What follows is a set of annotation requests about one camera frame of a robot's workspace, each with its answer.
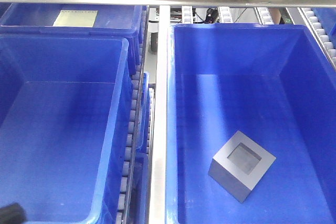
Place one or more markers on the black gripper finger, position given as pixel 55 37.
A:
pixel 13 214

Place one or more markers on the gray hollow cube base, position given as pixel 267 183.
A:
pixel 239 165

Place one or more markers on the large blue bin left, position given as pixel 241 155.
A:
pixel 65 107

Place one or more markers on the large blue bin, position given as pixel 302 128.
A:
pixel 274 84
pixel 65 107

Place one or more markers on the blue bin with label rear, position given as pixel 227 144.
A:
pixel 79 19

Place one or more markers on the large blue bin right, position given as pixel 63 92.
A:
pixel 274 84

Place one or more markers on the white roller track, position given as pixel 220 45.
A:
pixel 132 170

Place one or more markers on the steel divider rail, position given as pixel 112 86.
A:
pixel 159 140

